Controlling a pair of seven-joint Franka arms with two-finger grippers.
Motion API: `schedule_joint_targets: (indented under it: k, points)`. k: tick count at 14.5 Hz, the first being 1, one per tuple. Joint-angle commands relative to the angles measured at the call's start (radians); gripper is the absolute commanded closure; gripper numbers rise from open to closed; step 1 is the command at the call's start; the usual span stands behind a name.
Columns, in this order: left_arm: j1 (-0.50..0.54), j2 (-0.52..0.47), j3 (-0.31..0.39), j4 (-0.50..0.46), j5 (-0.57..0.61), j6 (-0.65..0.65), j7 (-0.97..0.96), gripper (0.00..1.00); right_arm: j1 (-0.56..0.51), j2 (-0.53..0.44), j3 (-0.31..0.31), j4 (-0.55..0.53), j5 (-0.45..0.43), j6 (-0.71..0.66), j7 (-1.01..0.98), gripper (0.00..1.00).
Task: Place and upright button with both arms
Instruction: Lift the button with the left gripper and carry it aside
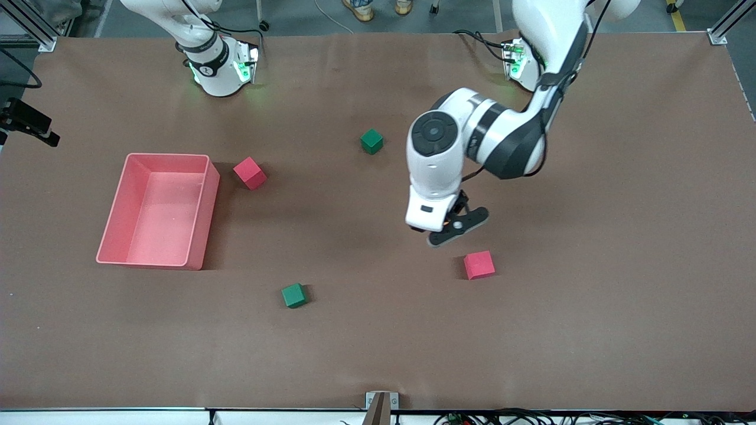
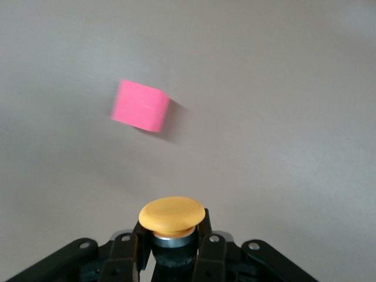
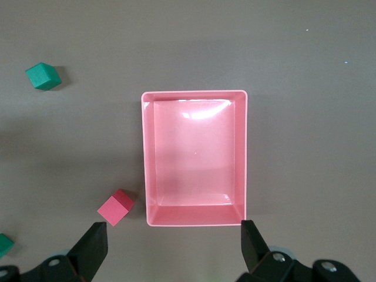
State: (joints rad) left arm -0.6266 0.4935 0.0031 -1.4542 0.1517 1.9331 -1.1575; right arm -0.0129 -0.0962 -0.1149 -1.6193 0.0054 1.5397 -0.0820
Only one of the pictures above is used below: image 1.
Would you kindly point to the black caster wheel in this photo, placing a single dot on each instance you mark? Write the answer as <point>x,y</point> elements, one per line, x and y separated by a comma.
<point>264,25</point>
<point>435,8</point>

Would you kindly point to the red wooden cube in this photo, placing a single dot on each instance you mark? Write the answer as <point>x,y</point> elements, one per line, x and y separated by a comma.
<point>479,264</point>
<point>249,173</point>

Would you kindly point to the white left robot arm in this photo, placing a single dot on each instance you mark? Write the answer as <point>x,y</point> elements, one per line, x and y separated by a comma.
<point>437,159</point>

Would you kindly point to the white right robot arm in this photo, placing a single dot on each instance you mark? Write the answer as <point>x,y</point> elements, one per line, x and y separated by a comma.
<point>215,71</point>

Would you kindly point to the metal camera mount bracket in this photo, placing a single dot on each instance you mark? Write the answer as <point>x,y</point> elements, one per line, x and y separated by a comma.
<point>381,407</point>

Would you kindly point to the green wooden cube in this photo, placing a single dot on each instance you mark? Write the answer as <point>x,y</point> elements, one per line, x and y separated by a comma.
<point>293,295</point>
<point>371,141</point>

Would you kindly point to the aluminium frame post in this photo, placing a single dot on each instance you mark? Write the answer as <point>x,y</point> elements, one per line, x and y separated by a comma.
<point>723,29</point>
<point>41,38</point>

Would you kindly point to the grey metal leg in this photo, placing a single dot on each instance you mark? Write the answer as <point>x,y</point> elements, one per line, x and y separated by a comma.
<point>497,15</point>

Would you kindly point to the grey fabric bundle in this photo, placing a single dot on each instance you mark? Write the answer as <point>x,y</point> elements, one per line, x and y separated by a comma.
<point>59,10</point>

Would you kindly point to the tan shoe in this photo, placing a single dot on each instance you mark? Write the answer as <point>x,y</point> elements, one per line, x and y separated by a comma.
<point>403,6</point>
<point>358,9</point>

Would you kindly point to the pink plastic bin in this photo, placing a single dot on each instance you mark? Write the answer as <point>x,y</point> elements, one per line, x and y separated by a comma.
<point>165,212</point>

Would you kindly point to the metal arm base connector bracket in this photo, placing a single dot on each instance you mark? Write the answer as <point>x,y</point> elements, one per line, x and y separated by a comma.
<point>251,62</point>
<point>511,59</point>

